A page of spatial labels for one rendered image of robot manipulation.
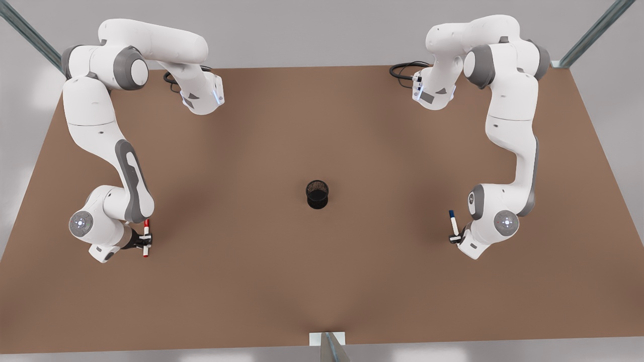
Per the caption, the black mesh pen cup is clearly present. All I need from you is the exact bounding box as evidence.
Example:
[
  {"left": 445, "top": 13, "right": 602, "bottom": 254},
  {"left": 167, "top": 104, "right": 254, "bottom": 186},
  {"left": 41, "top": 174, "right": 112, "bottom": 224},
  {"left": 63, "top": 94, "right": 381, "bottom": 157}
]
[{"left": 306, "top": 180, "right": 330, "bottom": 210}]

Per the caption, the black cable loop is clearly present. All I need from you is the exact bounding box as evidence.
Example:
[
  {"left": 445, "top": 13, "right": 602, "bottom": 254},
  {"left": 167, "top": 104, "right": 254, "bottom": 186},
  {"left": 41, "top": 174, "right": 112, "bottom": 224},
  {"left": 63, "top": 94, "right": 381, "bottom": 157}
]
[
  {"left": 389, "top": 61, "right": 431, "bottom": 90},
  {"left": 163, "top": 65, "right": 214, "bottom": 94}
]

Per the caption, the silver frame post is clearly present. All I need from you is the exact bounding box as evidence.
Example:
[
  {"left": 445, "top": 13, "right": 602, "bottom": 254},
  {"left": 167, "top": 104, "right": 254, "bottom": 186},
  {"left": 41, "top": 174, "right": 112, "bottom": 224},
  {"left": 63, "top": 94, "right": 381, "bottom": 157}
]
[
  {"left": 309, "top": 332, "right": 351, "bottom": 362},
  {"left": 551, "top": 0, "right": 636, "bottom": 69},
  {"left": 0, "top": 0, "right": 67, "bottom": 76}
]

